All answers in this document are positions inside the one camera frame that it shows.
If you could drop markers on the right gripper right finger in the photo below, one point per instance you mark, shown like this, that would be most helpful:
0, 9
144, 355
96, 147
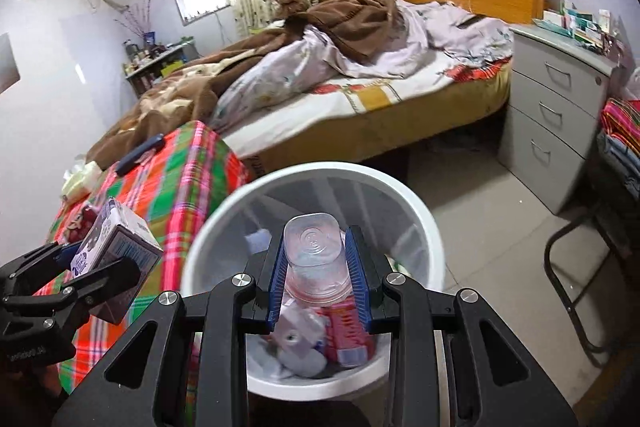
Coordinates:
491, 377

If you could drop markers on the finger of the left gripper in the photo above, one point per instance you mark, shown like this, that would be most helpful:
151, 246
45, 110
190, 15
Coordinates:
32, 271
91, 290

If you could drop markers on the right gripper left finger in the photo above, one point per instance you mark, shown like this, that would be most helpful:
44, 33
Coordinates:
184, 355

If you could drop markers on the purple white milk carton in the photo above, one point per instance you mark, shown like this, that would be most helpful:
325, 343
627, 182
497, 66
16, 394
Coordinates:
118, 232

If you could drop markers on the clear plastic cup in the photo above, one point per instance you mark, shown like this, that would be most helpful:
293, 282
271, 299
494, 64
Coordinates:
317, 273

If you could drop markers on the red milk can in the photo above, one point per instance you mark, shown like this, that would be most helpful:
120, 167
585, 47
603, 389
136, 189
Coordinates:
347, 343
80, 225

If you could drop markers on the white round trash bin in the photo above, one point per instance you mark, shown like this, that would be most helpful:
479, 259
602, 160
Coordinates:
307, 210

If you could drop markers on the tissue pack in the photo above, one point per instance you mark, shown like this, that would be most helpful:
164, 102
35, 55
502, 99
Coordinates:
80, 180

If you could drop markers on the plaid red green tablecloth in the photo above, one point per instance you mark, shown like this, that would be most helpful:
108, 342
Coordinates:
174, 192

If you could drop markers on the black metal chair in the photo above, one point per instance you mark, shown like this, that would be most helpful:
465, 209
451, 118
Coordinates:
601, 300

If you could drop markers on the light floral duvet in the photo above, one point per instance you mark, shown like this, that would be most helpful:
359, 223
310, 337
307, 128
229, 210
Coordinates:
419, 33

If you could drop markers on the cluttered shelf desk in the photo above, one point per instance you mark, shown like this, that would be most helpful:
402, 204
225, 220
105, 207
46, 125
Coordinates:
150, 67

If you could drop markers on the folded colourful cloth stack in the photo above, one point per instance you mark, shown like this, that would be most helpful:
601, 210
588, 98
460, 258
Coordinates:
618, 141

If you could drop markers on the brown blanket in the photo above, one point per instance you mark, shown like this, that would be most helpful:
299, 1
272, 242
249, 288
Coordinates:
358, 28

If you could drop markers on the teddy bear with santa hat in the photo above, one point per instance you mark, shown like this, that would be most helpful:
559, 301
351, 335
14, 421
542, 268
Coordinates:
287, 8

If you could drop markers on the bed with wooden headboard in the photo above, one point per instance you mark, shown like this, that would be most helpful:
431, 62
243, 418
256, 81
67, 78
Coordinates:
351, 119

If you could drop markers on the grey drawer nightstand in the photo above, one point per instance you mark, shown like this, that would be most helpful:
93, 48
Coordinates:
557, 91

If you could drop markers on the silver wall panel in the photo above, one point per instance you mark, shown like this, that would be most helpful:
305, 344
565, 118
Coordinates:
9, 73

